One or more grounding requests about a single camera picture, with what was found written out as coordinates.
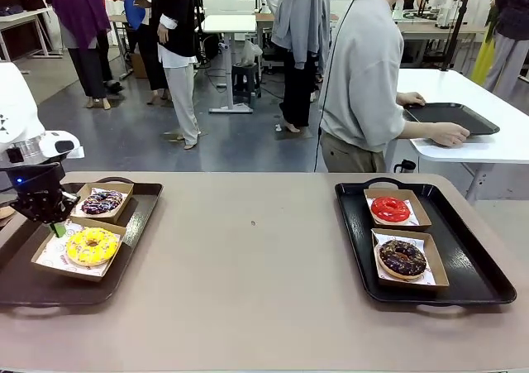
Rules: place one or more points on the yellow-green hanging cloth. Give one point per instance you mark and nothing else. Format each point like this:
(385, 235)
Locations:
(483, 58)

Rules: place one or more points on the cardboard box on floor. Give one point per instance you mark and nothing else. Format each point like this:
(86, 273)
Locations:
(138, 65)

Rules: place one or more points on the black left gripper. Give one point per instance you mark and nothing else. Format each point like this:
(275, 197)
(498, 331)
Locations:
(33, 180)

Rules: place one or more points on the white background side table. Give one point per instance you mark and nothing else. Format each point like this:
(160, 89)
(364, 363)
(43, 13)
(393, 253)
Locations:
(20, 17)

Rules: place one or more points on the small black serving tray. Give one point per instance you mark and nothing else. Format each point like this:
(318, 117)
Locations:
(454, 116)

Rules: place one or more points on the tan pad with black top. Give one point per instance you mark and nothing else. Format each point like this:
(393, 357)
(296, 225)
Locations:
(4, 213)

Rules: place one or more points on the chocolate sprinkled donut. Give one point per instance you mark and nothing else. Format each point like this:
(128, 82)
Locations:
(388, 261)

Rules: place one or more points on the person's left forearm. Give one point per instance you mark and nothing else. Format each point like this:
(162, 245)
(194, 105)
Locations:
(401, 98)

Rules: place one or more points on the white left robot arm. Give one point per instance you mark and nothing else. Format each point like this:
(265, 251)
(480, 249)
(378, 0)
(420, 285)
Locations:
(16, 108)

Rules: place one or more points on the wooden background work table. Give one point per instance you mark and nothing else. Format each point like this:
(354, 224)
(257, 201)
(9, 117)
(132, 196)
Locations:
(430, 30)

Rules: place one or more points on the black stool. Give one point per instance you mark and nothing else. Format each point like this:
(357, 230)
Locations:
(246, 79)

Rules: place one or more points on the white standing desk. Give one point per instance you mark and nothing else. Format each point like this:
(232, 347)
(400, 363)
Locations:
(229, 23)

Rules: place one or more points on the black table crank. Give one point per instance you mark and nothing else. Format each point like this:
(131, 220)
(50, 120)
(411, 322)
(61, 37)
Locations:
(407, 165)

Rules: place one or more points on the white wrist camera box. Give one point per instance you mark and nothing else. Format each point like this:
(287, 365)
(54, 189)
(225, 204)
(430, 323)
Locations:
(62, 143)

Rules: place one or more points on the person in black jacket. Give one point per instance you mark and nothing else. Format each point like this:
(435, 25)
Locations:
(173, 17)

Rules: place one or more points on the small wooden desk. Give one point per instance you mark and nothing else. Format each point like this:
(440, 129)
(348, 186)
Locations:
(117, 17)

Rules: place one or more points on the person in grey cardigan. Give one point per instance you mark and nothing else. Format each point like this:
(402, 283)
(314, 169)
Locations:
(301, 17)

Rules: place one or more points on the person's right hand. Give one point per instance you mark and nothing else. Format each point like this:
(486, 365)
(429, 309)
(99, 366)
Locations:
(450, 135)

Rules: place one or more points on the purple sprinkled donut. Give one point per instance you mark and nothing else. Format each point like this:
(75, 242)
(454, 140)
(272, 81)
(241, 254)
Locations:
(89, 207)

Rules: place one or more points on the large white table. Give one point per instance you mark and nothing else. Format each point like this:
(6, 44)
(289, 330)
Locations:
(508, 145)

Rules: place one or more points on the kraft cardboard food box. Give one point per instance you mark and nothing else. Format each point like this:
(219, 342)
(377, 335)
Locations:
(422, 211)
(82, 276)
(439, 257)
(128, 195)

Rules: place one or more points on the person in beige sweater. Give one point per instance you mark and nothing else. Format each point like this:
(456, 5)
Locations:
(359, 79)

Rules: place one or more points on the person in purple shawl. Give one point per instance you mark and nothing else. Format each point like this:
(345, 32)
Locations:
(82, 17)

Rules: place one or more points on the person in dark top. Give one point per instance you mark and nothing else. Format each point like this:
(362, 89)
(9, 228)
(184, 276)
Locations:
(512, 9)

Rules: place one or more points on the person in blue top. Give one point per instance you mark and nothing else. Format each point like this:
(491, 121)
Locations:
(134, 1)

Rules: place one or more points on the clear plastic bag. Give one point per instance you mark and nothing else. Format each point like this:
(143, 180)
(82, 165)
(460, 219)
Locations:
(250, 52)

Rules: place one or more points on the person's left hand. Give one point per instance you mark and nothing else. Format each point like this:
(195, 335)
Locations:
(411, 98)

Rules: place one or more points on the person's right forearm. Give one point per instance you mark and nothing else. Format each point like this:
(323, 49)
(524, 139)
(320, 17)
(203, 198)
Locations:
(417, 131)

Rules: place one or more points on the black tripod pole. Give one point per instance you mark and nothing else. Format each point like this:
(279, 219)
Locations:
(456, 25)

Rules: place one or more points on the red glazed donut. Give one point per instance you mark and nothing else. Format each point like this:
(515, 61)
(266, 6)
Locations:
(380, 211)

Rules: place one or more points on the yellow sprinkled donut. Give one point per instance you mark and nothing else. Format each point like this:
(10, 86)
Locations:
(76, 249)

